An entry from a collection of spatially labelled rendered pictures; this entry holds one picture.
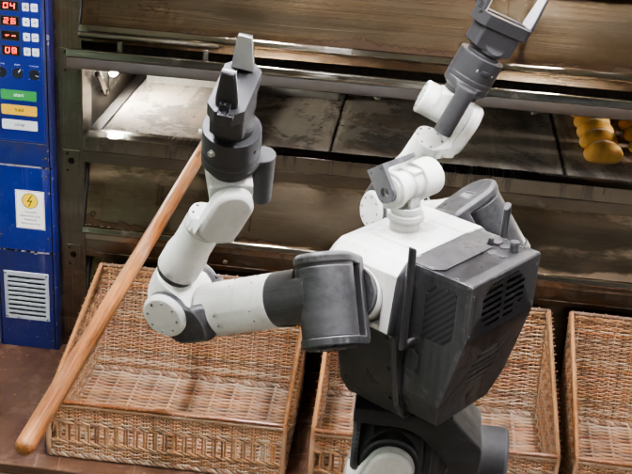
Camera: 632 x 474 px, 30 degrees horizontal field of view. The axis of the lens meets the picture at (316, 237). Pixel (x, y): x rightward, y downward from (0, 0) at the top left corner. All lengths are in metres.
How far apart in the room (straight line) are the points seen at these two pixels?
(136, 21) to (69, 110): 0.30
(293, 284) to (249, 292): 0.08
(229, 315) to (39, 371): 1.30
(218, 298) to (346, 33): 1.03
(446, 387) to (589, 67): 1.10
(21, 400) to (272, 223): 0.76
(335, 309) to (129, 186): 1.31
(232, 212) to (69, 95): 1.24
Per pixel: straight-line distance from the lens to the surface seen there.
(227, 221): 1.80
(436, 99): 2.22
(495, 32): 2.19
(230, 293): 1.90
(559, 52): 2.79
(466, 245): 1.95
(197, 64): 2.71
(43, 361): 3.18
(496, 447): 2.15
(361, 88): 2.67
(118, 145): 2.97
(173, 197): 2.56
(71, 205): 3.07
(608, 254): 2.99
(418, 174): 1.95
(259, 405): 2.97
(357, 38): 2.77
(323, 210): 2.95
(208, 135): 1.73
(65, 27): 2.92
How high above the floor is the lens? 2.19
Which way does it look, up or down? 24 degrees down
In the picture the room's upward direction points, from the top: 4 degrees clockwise
